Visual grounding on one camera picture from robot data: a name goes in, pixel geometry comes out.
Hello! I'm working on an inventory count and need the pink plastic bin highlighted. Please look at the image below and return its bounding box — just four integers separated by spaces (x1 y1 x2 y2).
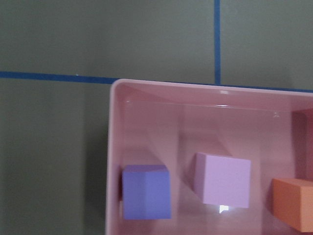
106 79 313 235

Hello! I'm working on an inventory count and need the orange foam block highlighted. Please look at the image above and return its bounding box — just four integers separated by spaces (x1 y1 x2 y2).
272 178 313 233

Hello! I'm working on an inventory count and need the light pink foam block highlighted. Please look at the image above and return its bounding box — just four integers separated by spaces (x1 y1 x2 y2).
193 153 251 208

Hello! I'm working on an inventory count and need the purple foam block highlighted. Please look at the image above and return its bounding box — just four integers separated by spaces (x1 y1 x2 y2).
122 164 172 220

